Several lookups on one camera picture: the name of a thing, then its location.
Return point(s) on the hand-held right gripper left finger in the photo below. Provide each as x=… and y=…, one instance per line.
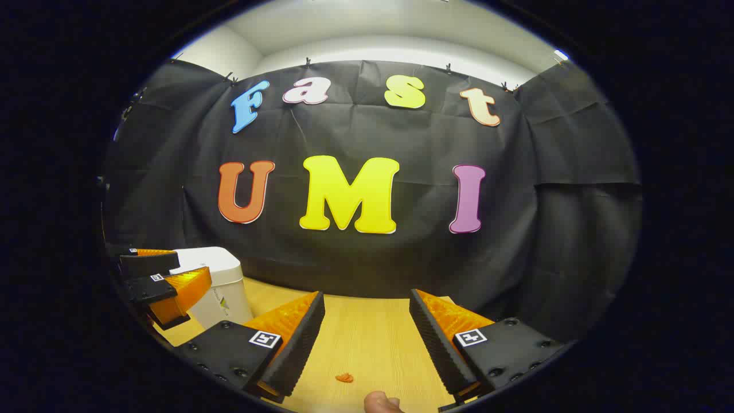
x=298, y=344

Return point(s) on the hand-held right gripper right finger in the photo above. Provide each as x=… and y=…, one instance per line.
x=438, y=344

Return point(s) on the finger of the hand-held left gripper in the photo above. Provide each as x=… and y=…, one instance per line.
x=150, y=289
x=149, y=265

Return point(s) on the orange paper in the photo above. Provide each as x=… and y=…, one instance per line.
x=344, y=377

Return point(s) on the white desktop garbage bin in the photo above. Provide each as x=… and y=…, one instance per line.
x=221, y=275

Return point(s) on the wooden desktop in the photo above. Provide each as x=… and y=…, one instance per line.
x=367, y=338

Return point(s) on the black backdrop cloth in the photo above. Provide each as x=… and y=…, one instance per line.
x=401, y=258

